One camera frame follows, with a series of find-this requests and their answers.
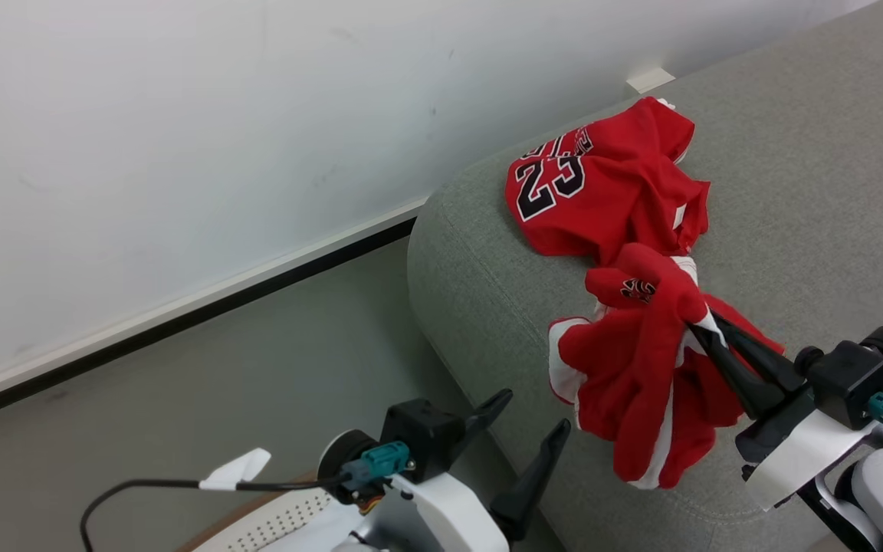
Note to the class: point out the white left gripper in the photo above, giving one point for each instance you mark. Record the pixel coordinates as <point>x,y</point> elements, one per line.
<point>449,515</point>

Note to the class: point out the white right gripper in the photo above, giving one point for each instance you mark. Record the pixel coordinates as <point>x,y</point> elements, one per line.
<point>802,452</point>

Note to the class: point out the red shorts white trim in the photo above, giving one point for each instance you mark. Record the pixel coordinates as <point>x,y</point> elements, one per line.
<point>633,368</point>

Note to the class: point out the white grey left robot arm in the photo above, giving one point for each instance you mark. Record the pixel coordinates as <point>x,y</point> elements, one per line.
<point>376,538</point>

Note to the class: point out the grey fabric sofa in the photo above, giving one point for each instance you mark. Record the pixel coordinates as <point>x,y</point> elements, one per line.
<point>794,153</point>

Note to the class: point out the white laundry basket brown rim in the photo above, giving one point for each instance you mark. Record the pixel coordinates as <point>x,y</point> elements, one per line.
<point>280,523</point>

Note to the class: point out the white and black baseboard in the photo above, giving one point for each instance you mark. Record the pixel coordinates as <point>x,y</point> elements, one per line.
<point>181,310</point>

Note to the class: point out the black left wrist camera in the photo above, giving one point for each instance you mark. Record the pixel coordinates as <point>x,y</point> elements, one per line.
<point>426,429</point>

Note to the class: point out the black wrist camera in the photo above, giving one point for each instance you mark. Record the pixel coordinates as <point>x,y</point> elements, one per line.
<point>848,379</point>
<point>426,429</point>

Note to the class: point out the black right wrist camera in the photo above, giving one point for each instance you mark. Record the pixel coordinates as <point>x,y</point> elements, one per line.
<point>848,379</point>

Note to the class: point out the white wall outlet box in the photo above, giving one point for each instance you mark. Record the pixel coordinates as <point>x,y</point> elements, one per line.
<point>648,80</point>

